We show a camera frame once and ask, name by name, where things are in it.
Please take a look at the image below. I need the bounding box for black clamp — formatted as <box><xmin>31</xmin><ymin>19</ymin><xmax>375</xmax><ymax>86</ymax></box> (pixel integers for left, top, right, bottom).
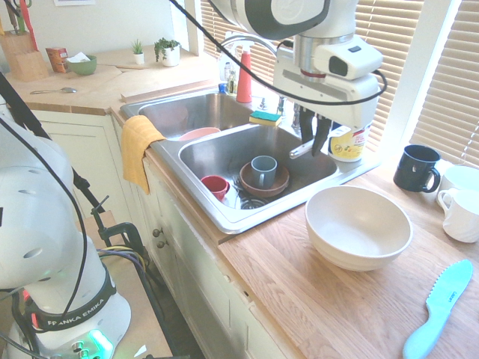
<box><xmin>73</xmin><ymin>194</ymin><xmax>145</xmax><ymax>263</ymax></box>

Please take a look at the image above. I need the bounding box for white wipes canister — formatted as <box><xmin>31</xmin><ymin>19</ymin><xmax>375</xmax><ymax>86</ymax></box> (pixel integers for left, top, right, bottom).
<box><xmin>328</xmin><ymin>122</ymin><xmax>372</xmax><ymax>163</ymax></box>

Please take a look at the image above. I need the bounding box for white ribbed mug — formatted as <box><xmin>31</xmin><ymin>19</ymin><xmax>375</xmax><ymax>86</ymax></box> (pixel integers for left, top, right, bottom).
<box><xmin>436</xmin><ymin>188</ymin><xmax>479</xmax><ymax>244</ymax></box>

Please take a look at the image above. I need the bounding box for yellow dish cloth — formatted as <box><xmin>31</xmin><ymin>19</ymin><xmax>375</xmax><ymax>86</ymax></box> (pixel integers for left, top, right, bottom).
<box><xmin>120</xmin><ymin>114</ymin><xmax>168</xmax><ymax>195</ymax></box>

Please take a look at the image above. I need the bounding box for navy blue mug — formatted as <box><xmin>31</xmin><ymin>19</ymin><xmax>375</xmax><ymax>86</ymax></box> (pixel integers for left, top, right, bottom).
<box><xmin>393</xmin><ymin>144</ymin><xmax>442</xmax><ymax>194</ymax></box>

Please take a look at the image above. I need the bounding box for metal spoon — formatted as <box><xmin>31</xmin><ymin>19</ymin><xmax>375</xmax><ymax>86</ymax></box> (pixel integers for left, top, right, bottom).
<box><xmin>29</xmin><ymin>87</ymin><xmax>78</xmax><ymax>95</ymax></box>

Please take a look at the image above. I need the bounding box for red handled knife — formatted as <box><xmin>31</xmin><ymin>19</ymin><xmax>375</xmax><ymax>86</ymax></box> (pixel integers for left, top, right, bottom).
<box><xmin>20</xmin><ymin>0</ymin><xmax>39</xmax><ymax>52</ymax></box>

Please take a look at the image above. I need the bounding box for green bowl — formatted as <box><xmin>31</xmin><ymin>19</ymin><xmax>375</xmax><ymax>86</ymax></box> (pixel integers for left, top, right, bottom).
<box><xmin>66</xmin><ymin>54</ymin><xmax>97</xmax><ymax>76</ymax></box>

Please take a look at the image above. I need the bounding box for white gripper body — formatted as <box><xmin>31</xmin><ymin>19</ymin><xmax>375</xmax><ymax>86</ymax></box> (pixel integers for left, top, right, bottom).
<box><xmin>272</xmin><ymin>47</ymin><xmax>381</xmax><ymax>130</ymax></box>

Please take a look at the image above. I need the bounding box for stainless steel double sink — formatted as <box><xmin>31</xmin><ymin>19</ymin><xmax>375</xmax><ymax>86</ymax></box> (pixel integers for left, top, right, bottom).
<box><xmin>119</xmin><ymin>91</ymin><xmax>382</xmax><ymax>236</ymax></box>

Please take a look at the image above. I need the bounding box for wooden knife block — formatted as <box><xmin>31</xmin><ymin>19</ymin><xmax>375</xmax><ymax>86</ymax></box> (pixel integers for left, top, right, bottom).
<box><xmin>0</xmin><ymin>29</ymin><xmax>49</xmax><ymax>82</ymax></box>

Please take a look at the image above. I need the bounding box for teal plastic knife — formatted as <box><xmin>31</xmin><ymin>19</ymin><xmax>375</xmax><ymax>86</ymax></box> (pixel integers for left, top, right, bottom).
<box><xmin>403</xmin><ymin>259</ymin><xmax>475</xmax><ymax>359</ymax></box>

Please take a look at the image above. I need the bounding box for red cup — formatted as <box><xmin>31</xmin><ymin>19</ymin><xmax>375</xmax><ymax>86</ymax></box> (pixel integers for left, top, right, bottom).
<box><xmin>201</xmin><ymin>174</ymin><xmax>230</xmax><ymax>201</ymax></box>

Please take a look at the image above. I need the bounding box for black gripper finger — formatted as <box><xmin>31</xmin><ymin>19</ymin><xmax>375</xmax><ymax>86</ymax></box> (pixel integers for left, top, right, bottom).
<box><xmin>298</xmin><ymin>111</ymin><xmax>319</xmax><ymax>145</ymax></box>
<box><xmin>311</xmin><ymin>116</ymin><xmax>334</xmax><ymax>157</ymax></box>

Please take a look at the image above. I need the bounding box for yellow green sponge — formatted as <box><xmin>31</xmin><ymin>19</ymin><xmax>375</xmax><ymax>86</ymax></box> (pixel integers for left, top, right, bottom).
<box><xmin>248</xmin><ymin>110</ymin><xmax>284</xmax><ymax>127</ymax></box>

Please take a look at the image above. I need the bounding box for brown wooden bowl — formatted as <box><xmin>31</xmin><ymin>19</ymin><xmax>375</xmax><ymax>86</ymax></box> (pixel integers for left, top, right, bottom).
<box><xmin>239</xmin><ymin>161</ymin><xmax>291</xmax><ymax>198</ymax></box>

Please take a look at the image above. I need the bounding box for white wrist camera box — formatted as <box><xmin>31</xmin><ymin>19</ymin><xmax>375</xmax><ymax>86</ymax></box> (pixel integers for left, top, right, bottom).
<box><xmin>313</xmin><ymin>42</ymin><xmax>385</xmax><ymax>82</ymax></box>

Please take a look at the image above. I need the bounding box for cream ceramic bowl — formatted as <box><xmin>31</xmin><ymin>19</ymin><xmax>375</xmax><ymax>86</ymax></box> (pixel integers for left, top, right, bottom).
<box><xmin>305</xmin><ymin>185</ymin><xmax>415</xmax><ymax>272</ymax></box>

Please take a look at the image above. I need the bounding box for white cup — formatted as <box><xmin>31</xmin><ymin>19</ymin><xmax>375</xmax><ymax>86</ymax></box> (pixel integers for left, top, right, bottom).
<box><xmin>439</xmin><ymin>165</ymin><xmax>479</xmax><ymax>195</ymax></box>

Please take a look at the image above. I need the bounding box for chrome gooseneck faucet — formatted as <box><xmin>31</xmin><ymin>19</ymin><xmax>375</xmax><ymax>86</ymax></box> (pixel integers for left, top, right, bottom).
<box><xmin>219</xmin><ymin>35</ymin><xmax>280</xmax><ymax>61</ymax></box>

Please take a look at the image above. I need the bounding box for clear soap pump bottle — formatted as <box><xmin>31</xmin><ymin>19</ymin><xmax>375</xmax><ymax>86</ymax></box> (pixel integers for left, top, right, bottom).
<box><xmin>218</xmin><ymin>52</ymin><xmax>234</xmax><ymax>94</ymax></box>

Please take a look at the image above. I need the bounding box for red spray bottle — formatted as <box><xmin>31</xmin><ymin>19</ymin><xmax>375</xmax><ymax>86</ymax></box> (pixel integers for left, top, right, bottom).
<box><xmin>235</xmin><ymin>40</ymin><xmax>254</xmax><ymax>104</ymax></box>

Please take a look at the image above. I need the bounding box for pink bowl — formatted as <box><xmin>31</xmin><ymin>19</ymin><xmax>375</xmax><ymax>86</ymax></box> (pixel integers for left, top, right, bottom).
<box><xmin>178</xmin><ymin>126</ymin><xmax>222</xmax><ymax>142</ymax></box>

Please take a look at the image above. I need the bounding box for small spiky potted plant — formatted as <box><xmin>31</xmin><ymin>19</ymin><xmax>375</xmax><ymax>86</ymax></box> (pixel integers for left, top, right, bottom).
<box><xmin>130</xmin><ymin>39</ymin><xmax>145</xmax><ymax>65</ymax></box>

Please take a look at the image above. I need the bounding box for trailing plant white pot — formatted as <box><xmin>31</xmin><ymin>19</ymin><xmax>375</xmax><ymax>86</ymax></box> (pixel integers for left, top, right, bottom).
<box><xmin>154</xmin><ymin>37</ymin><xmax>182</xmax><ymax>67</ymax></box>

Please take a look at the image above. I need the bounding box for gray ceramic mug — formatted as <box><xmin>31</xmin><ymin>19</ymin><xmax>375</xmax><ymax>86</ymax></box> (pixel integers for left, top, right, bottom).
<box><xmin>250</xmin><ymin>155</ymin><xmax>278</xmax><ymax>188</ymax></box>

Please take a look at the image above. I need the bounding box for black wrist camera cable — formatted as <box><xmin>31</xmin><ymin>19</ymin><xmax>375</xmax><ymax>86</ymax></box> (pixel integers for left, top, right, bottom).
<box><xmin>168</xmin><ymin>0</ymin><xmax>388</xmax><ymax>106</ymax></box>

